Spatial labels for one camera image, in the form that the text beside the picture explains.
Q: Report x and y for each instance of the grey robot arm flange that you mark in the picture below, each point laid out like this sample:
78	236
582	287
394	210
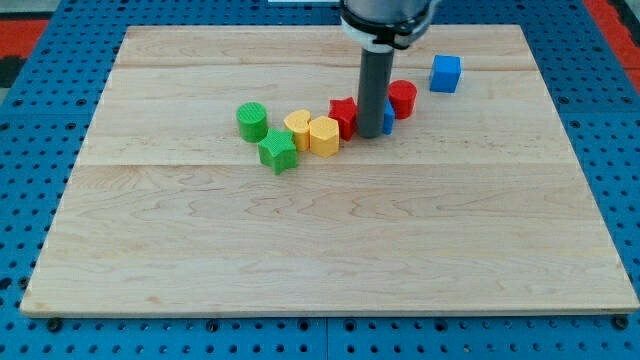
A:
382	25

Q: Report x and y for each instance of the yellow hexagon block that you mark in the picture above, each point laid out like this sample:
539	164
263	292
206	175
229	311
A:
324	136

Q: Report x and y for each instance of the green star block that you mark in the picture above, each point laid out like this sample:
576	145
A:
278	151

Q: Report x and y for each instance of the yellow heart block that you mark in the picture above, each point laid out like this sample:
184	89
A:
298	123

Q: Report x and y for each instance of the red star block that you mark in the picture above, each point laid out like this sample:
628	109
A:
344	111

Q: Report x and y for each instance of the green cylinder block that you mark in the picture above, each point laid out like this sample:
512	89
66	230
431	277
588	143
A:
252	121

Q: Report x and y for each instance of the small blue block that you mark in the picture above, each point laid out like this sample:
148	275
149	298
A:
389	118

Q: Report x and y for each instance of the red cylinder block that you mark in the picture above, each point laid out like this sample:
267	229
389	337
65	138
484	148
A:
402	95

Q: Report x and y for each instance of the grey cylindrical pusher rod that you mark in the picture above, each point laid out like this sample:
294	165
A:
374	78

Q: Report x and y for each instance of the wooden board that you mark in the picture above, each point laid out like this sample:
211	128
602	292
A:
474	206

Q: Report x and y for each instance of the blue cube block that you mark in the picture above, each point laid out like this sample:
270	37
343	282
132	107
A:
445	73

